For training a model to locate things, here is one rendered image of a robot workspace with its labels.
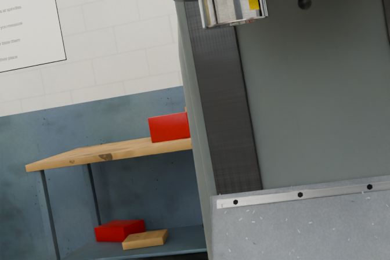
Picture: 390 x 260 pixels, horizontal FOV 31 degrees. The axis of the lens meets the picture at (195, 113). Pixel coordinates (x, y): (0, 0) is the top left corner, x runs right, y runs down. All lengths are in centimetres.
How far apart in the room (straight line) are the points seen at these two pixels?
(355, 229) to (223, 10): 44
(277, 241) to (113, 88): 431
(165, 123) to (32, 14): 155
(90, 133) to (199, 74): 436
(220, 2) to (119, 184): 475
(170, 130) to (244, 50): 351
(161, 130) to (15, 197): 165
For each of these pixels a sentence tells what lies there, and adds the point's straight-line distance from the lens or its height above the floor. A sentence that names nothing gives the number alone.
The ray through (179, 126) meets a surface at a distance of 436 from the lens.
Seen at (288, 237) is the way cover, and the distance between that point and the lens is 87.
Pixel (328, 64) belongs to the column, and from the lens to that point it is 87.
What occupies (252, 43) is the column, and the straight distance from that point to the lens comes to 88.
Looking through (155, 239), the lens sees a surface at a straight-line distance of 454.
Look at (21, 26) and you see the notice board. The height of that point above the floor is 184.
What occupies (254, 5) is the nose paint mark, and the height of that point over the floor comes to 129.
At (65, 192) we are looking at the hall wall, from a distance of 541.
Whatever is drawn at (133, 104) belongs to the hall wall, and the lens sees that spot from 507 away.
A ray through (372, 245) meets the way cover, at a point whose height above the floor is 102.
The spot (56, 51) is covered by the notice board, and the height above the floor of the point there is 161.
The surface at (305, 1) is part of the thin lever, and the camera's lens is 49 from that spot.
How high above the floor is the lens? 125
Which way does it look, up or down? 3 degrees down
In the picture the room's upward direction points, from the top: 10 degrees counter-clockwise
